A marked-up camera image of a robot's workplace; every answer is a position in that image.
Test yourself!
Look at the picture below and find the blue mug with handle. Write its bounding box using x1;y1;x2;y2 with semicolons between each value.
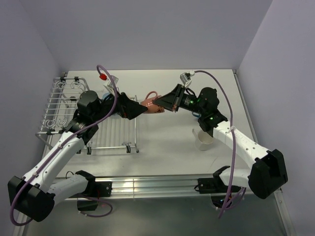
192;112;201;119

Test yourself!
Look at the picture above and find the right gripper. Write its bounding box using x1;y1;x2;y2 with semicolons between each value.
153;84;206;115

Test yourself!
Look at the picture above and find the aluminium rail frame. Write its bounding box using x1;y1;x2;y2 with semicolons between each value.
12;70;296;236

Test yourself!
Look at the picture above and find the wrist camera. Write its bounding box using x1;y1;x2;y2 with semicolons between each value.
99;73;119;94
180;71;195;88

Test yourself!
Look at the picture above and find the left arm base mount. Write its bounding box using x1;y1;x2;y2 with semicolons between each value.
65;171;113;218

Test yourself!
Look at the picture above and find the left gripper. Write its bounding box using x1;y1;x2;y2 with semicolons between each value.
91;88;147;122

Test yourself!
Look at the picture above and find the white mug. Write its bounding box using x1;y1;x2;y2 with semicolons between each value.
192;128;213;151

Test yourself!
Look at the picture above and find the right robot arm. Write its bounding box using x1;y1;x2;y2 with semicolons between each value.
153;84;288;199

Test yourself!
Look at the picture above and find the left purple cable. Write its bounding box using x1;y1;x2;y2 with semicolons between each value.
9;65;120;226

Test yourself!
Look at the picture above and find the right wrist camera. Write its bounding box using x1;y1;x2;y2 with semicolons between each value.
180;71;195;88

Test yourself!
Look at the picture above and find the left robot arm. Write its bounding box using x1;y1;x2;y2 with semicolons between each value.
7;90;148;226

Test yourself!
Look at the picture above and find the metal wire dish rack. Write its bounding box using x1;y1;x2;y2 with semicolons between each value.
35;76;139;155

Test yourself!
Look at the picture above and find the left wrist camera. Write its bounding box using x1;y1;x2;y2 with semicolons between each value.
99;73;119;94

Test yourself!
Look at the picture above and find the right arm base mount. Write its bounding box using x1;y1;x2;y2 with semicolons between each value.
194;177;228;208

